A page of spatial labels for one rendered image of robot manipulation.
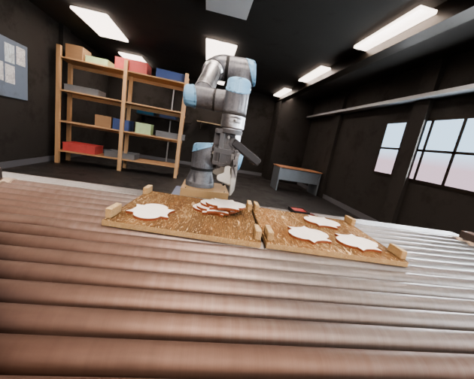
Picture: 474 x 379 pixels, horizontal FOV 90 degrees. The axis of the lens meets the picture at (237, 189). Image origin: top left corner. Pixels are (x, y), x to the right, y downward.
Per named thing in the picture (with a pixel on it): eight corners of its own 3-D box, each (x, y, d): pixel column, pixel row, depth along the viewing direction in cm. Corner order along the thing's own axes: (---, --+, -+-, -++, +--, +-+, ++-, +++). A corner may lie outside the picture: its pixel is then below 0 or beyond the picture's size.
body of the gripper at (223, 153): (209, 163, 80) (214, 127, 78) (234, 167, 82) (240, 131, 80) (211, 166, 73) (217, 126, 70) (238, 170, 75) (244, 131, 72)
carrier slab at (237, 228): (147, 194, 93) (148, 190, 93) (249, 210, 96) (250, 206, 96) (101, 225, 59) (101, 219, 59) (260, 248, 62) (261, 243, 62)
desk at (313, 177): (317, 196, 698) (323, 173, 684) (274, 190, 677) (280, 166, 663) (308, 191, 763) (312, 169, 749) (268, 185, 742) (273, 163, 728)
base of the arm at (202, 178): (184, 180, 132) (186, 163, 130) (211, 183, 136) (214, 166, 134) (185, 186, 117) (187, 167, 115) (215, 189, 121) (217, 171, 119)
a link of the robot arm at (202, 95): (205, 48, 112) (181, 81, 75) (228, 52, 112) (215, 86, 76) (204, 74, 120) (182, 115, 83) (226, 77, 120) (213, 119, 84)
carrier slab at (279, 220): (250, 209, 97) (251, 206, 96) (344, 223, 100) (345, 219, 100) (265, 248, 62) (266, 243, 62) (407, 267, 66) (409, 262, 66)
